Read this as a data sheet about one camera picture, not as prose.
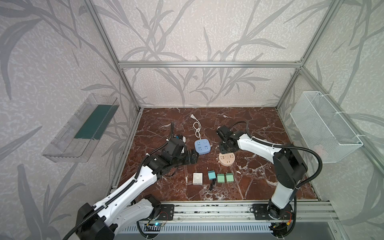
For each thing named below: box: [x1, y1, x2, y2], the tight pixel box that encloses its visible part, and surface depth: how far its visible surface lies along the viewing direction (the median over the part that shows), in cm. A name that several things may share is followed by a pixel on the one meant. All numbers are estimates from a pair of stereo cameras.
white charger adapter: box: [192, 172, 203, 185], surface depth 84 cm
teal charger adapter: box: [208, 170, 217, 180], surface depth 86 cm
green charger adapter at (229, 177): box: [225, 172, 234, 182], surface depth 85 cm
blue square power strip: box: [194, 139, 211, 155], surface depth 98 cm
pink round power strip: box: [218, 152, 236, 167], surface depth 92 cm
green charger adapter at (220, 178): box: [217, 173, 225, 184], surface depth 84 cm
